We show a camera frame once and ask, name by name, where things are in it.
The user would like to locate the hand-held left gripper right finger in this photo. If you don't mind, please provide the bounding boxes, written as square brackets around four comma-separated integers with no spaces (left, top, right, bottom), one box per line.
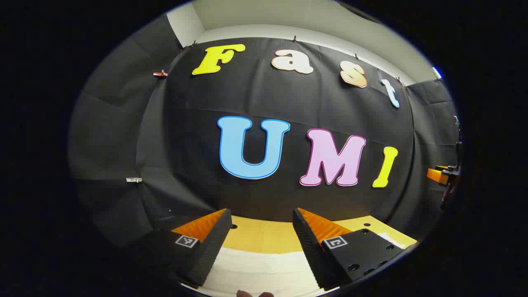
[292,207,407,290]

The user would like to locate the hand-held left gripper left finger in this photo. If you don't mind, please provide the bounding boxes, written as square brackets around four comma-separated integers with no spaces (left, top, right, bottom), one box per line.
[138,208,233,288]

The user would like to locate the white jeans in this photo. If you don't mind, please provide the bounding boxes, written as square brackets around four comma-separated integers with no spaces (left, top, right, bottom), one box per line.
[181,233,407,297]

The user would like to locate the black backdrop cloth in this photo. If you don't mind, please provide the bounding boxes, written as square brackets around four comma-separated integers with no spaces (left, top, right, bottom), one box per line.
[68,12,462,248]

